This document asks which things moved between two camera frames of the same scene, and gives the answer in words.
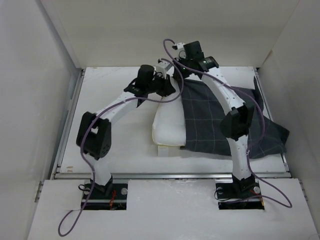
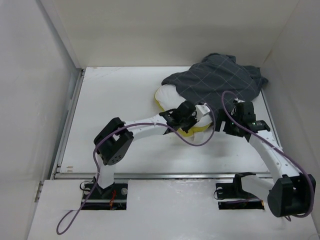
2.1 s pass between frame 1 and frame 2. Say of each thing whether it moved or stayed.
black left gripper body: moved
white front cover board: stayed
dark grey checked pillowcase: moved
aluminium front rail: stayed
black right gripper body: moved
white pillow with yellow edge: moved
